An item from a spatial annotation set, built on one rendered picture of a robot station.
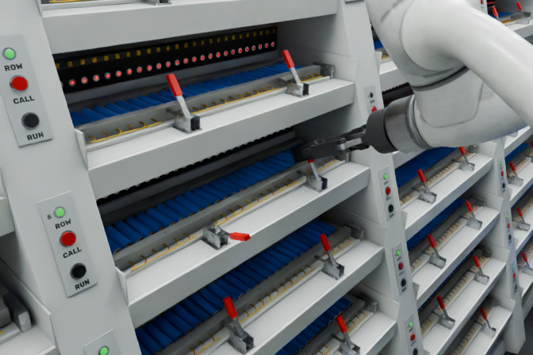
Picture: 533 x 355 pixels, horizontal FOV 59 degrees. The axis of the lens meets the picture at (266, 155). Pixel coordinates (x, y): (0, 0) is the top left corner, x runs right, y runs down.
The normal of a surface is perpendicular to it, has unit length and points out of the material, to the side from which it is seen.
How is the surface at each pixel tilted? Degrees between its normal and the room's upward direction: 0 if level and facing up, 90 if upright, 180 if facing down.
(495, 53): 61
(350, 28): 90
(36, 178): 90
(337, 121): 90
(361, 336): 19
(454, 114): 107
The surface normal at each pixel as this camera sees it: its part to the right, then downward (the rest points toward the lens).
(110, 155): 0.03, -0.91
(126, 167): 0.73, 0.30
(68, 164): 0.70, -0.01
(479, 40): -0.76, -0.17
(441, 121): -0.61, 0.55
